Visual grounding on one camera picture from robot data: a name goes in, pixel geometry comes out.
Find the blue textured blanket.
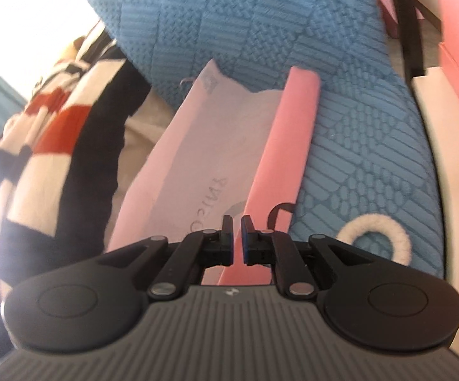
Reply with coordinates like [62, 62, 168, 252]
[63, 0, 443, 283]

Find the black strap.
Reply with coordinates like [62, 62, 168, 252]
[383, 0, 427, 79]

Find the white fluffy hair tie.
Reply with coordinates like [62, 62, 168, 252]
[338, 213, 412, 267]

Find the pink shopping bag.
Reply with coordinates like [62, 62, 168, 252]
[106, 59, 322, 286]

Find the black white red striped blanket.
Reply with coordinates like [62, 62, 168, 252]
[0, 28, 155, 290]

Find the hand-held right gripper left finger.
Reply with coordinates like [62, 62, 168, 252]
[95, 215, 235, 301]

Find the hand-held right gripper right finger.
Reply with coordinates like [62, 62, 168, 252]
[241, 215, 374, 301]

